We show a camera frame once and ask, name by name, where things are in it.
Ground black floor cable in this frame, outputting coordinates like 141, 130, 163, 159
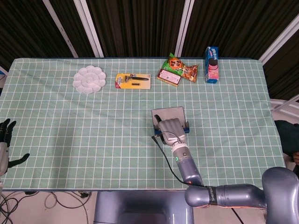
0, 191, 39, 224

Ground green snack bag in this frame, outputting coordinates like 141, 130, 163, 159
163, 52, 185, 73

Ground red and yellow small box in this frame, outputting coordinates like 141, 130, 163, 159
156, 68, 183, 87

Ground orange snack bag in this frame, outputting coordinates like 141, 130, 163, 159
181, 63, 199, 83

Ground black velcro arm strap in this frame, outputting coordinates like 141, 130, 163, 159
205, 185, 220, 207

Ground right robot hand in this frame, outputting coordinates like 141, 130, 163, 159
154, 114, 189, 147

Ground white flower-shaped palette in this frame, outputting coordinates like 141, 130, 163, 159
72, 65, 107, 94

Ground blue glasses case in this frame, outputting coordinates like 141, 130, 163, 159
151, 106, 191, 138

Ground thin white frame post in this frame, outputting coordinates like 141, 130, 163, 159
43, 0, 79, 58

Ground yellow razor blister pack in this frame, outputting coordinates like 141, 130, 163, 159
114, 73, 151, 90

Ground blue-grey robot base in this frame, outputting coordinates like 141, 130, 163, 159
93, 190, 194, 224

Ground person in dark clothing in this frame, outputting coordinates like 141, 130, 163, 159
274, 120, 299, 170

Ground wide white frame post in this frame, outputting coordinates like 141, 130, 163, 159
73, 0, 105, 58

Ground white metal frame rail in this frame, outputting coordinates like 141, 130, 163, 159
270, 97, 299, 113

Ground dark pleated curtain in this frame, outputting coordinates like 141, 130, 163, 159
0, 0, 299, 101

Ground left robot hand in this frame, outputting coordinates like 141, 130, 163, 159
0, 118, 30, 176

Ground green checked tablecloth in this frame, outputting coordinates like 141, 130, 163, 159
0, 57, 292, 191

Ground grey floor cable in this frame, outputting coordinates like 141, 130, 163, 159
44, 191, 92, 210

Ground blue cookie box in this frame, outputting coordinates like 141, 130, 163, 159
204, 46, 220, 84

